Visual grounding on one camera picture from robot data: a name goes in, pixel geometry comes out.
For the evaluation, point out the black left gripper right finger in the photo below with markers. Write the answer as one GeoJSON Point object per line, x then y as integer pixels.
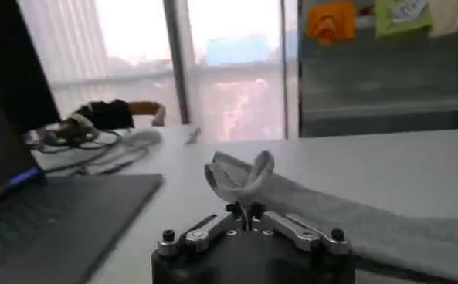
{"type": "Point", "coordinates": [294, 229]}

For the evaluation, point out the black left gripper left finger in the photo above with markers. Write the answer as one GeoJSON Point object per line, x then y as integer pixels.
{"type": "Point", "coordinates": [209, 229]}

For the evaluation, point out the grey T-shirt with colourful print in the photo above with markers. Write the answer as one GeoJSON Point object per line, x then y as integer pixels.
{"type": "Point", "coordinates": [329, 216]}

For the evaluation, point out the small dark wedge piece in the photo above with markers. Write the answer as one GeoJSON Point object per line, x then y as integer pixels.
{"type": "Point", "coordinates": [194, 136]}

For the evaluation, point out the pale grey flat object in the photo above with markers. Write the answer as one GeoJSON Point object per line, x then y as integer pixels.
{"type": "Point", "coordinates": [145, 137]}

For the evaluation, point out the dark grey laptop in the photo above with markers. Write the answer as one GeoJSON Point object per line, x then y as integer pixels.
{"type": "Point", "coordinates": [58, 224]}

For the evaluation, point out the grey window frame pillar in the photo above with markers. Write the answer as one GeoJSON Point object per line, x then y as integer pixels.
{"type": "Point", "coordinates": [176, 61]}

